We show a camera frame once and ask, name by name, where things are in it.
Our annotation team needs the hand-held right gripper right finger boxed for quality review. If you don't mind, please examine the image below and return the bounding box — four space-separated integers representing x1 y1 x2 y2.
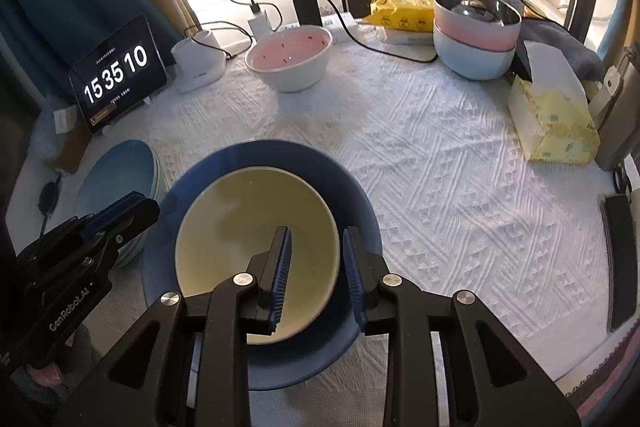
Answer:
341 227 571 427

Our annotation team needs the cream bowl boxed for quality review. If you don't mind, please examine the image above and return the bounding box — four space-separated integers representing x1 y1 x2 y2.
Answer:
175 167 341 345

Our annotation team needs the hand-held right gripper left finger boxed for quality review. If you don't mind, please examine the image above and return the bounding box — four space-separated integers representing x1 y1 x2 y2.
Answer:
75 226 293 427

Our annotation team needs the teal curtain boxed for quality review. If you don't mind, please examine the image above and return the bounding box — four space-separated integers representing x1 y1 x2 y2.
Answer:
614 0 640 72
0 0 176 72

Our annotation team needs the white bowl pink speckled inside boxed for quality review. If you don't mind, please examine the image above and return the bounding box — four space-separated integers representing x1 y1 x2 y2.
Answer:
245 26 334 94

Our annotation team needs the black smartphone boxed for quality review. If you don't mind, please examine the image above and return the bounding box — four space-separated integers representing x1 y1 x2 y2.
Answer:
600 194 640 333

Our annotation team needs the yellow tissue box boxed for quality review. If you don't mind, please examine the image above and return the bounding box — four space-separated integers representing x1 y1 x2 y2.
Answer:
507 42 600 165

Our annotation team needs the dark grey cloth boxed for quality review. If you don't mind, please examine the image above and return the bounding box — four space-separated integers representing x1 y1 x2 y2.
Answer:
515 19 606 82

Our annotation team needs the white power strip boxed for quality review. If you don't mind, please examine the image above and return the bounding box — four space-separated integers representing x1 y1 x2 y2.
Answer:
280 12 358 44

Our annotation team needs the black round device with cable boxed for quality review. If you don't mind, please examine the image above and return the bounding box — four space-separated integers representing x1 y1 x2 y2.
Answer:
39 179 61 228

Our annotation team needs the dark blue bowl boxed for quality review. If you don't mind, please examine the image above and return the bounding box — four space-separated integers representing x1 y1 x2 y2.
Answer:
141 139 383 390

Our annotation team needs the yellow wet wipes packet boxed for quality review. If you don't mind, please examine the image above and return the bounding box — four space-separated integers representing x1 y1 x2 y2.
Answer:
362 0 435 32

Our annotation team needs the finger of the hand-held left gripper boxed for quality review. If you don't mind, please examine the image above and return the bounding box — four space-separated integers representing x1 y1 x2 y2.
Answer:
100 198 162 268
82 191 148 235

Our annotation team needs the person's left hand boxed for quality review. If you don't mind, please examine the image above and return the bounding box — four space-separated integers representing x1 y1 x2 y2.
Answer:
22 357 66 388

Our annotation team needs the white charger plug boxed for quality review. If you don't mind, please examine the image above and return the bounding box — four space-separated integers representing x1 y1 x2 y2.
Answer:
248 9 281 36

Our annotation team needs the pastel pink bowl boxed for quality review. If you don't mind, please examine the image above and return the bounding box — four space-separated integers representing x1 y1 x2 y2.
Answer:
432 0 522 52

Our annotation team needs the light blue plate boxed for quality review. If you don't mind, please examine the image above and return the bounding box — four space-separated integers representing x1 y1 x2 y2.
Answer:
74 139 163 265

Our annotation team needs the black tablet with clock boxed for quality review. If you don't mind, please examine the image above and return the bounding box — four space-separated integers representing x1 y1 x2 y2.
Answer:
67 13 168 135

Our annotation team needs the steel bowl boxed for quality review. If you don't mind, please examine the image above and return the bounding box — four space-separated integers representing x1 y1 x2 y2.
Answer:
435 0 521 25

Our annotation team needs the brown cardboard box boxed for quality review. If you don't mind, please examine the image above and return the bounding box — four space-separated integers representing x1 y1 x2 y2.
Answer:
45 127 93 175

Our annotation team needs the small white box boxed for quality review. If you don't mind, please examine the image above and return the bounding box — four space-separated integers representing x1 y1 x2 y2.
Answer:
52 107 78 134

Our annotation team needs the black power bank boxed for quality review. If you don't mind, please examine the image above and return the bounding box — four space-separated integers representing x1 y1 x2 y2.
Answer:
292 0 323 28

